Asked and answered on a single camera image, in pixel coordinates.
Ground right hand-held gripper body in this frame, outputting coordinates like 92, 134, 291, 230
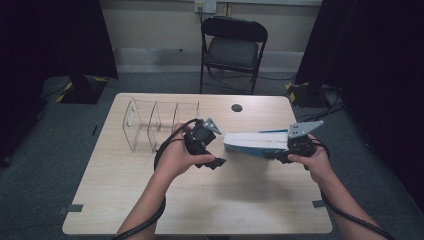
285, 120, 325, 158

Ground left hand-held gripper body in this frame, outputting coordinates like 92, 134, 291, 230
183, 117, 223, 156

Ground thick blue book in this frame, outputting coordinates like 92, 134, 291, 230
223, 128, 292, 160

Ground clear acrylic book rack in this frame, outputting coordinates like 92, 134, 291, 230
121, 97, 201, 154

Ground person's right hand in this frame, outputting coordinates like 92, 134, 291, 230
287, 133, 335, 184

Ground person's left hand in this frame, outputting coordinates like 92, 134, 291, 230
154, 122, 217, 184

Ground black stand base striped tape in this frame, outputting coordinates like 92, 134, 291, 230
284, 81, 342, 109
55, 75, 110, 105

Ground black folding chair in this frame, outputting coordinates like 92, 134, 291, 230
199, 15, 269, 96

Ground black curtain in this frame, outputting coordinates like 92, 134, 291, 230
0, 0, 120, 168
294, 0, 424, 214

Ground black floor cables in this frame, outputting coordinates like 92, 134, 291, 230
294, 87, 346, 124

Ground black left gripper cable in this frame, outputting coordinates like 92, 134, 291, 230
111, 117, 204, 240

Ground white wall socket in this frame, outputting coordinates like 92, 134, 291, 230
194, 0, 218, 14

